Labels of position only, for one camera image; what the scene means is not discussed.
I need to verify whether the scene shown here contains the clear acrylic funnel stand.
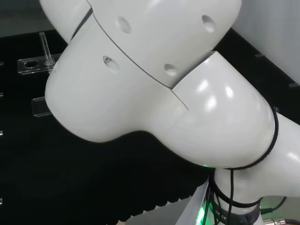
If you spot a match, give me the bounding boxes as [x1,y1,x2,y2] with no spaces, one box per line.
[17,32,63,118]

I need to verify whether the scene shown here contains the black bench cloth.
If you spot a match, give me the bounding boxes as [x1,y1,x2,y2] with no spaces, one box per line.
[0,28,300,213]

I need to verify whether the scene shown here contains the pale board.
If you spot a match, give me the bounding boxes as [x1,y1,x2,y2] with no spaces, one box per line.
[186,179,211,225]

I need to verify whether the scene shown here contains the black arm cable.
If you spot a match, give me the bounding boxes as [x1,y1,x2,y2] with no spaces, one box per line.
[227,169,235,225]

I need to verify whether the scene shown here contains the black cable with plug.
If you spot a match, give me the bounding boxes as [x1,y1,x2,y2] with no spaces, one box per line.
[259,196,288,213]

